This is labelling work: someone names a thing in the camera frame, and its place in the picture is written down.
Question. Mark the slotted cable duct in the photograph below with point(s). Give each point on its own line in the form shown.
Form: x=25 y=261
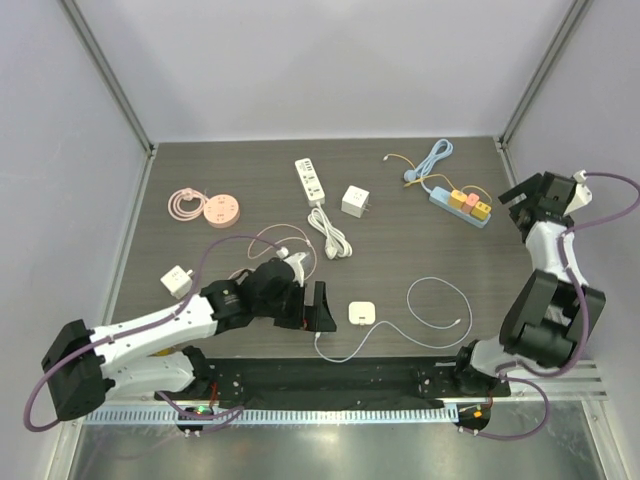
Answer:
x=165 y=415

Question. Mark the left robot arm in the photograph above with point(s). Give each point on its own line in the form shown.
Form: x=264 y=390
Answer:
x=85 y=367

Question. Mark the round pink power socket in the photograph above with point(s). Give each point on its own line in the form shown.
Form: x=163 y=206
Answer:
x=221 y=211

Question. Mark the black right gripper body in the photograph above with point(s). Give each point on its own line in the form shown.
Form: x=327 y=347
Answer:
x=531 y=198

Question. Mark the white cube plug adapter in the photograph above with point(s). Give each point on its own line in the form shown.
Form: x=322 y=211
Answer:
x=178 y=281

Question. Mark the white three pin cord plug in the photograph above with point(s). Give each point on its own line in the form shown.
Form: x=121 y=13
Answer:
x=331 y=251

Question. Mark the yellow plug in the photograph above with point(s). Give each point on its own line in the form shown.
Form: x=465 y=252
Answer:
x=456 y=199

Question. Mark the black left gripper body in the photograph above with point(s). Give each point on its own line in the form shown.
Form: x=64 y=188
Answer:
x=288 y=309

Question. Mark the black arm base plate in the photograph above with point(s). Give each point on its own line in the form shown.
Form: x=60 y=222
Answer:
x=304 y=381

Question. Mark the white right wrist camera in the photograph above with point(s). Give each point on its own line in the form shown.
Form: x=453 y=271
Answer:
x=582 y=195

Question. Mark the white wall adapter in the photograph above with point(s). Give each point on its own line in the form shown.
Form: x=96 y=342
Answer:
x=361 y=313

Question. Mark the blue power strip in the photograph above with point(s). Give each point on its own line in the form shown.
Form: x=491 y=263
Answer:
x=439 y=196

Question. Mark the white cube socket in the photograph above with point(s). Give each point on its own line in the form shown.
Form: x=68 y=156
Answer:
x=355 y=201

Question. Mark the white power strip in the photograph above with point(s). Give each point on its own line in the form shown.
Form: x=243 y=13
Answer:
x=310 y=182

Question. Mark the yellow cube plug adapter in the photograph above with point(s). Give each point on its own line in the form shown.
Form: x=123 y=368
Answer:
x=164 y=352

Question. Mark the pink plug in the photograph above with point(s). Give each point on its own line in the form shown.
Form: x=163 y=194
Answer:
x=470 y=202

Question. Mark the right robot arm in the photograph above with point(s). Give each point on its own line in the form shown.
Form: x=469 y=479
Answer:
x=551 y=319

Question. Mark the yellow usb charger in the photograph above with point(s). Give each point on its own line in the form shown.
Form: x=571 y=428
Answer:
x=481 y=211

